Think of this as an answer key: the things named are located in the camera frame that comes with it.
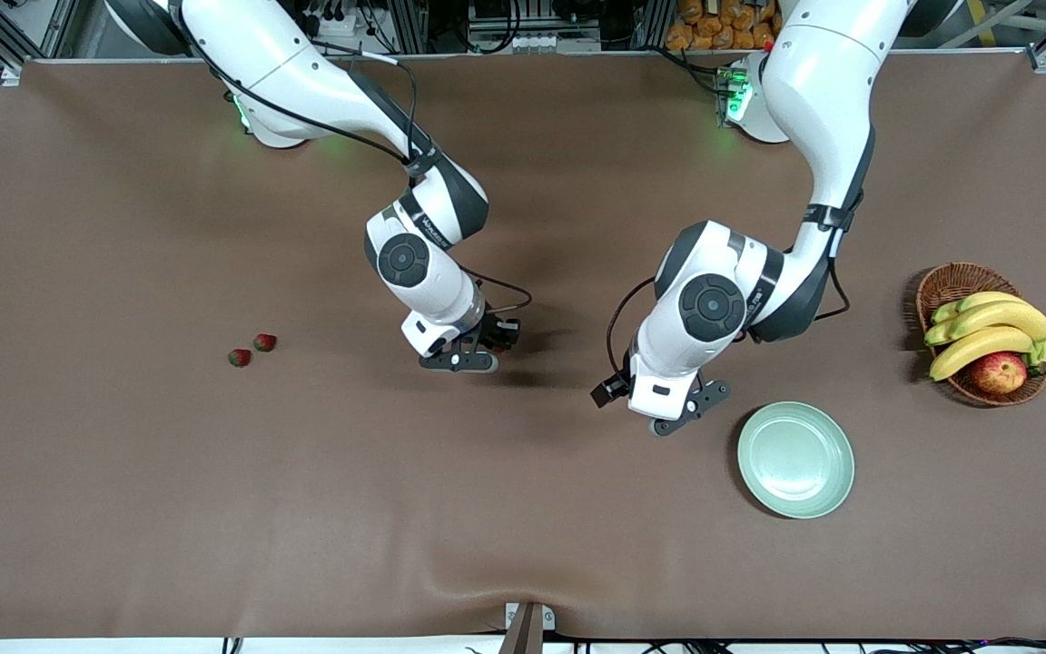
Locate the small white connector strip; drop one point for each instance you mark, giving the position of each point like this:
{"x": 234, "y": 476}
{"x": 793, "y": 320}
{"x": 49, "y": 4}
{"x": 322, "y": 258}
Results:
{"x": 541, "y": 42}

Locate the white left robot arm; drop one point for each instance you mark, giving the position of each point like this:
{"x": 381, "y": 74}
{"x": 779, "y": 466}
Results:
{"x": 832, "y": 91}

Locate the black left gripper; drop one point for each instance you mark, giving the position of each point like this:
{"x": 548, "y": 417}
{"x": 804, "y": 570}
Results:
{"x": 611, "y": 390}

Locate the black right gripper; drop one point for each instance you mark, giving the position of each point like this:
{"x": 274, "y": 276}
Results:
{"x": 492, "y": 332}

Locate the pale green round plate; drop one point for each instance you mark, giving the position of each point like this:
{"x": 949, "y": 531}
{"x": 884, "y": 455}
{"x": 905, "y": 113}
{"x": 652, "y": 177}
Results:
{"x": 795, "y": 460}

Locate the large yellow banana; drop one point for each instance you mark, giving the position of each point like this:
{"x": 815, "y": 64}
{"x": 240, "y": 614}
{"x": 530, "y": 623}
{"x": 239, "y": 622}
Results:
{"x": 1004, "y": 316}

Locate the metal table clamp bracket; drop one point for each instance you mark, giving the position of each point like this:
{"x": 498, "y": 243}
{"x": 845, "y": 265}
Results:
{"x": 548, "y": 619}

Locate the small greenish yellow banana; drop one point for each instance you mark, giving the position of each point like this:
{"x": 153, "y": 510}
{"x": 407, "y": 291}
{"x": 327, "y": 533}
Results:
{"x": 945, "y": 312}

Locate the red apple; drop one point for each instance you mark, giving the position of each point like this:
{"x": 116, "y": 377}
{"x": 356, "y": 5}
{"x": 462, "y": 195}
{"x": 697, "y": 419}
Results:
{"x": 1000, "y": 373}

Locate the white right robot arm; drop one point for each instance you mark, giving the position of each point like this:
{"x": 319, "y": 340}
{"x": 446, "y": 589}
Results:
{"x": 305, "y": 82}

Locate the red strawberry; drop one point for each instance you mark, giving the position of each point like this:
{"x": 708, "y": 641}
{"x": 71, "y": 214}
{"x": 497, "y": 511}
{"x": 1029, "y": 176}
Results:
{"x": 264, "y": 342}
{"x": 239, "y": 358}

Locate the brown wicker basket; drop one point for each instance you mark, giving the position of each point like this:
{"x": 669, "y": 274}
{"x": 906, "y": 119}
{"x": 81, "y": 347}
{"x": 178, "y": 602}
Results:
{"x": 950, "y": 282}

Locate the metal corner bracket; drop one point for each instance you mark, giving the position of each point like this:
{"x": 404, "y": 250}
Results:
{"x": 12, "y": 74}
{"x": 1044, "y": 60}

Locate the packaged golden bread rolls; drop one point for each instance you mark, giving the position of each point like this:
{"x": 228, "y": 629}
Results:
{"x": 714, "y": 27}

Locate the brown table cover mat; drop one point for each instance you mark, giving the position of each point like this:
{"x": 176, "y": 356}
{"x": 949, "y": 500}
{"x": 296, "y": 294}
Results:
{"x": 396, "y": 500}

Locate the white power strip with plugs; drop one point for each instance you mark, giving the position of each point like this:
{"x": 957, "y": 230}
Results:
{"x": 332, "y": 23}

